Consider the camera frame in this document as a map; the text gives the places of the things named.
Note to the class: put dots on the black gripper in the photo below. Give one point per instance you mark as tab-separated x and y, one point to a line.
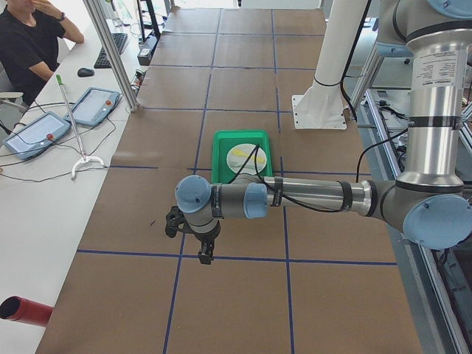
203	238

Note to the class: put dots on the yellow plastic spoon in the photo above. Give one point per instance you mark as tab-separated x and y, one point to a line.
241	153

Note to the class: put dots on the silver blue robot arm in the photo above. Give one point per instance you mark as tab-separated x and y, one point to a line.
250	196

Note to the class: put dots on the light green plastic fork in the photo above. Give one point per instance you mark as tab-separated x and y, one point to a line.
236	163

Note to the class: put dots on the green plastic tray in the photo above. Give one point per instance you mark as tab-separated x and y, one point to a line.
225	140

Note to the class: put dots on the white grabber stick tool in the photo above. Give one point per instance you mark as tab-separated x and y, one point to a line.
85	158

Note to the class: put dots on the far teach pendant tablet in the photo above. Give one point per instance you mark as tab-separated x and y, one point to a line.
94	106

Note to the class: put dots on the teach pendant tablet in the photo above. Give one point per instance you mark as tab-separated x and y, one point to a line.
94	106
37	136

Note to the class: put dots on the red cylinder tube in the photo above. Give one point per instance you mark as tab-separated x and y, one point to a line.
18	309

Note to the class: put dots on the near teach pendant tablet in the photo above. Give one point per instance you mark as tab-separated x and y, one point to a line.
37	136

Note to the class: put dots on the black computer mouse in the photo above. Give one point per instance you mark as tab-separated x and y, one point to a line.
85	72

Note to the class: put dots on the seated person in black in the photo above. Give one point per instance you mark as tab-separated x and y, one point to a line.
29	44

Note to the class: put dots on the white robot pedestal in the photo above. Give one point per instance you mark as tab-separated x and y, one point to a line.
321	106

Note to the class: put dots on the aluminium frame rail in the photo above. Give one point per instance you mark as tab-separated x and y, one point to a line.
425	203

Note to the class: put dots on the aluminium frame post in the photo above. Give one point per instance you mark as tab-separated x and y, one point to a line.
100	24

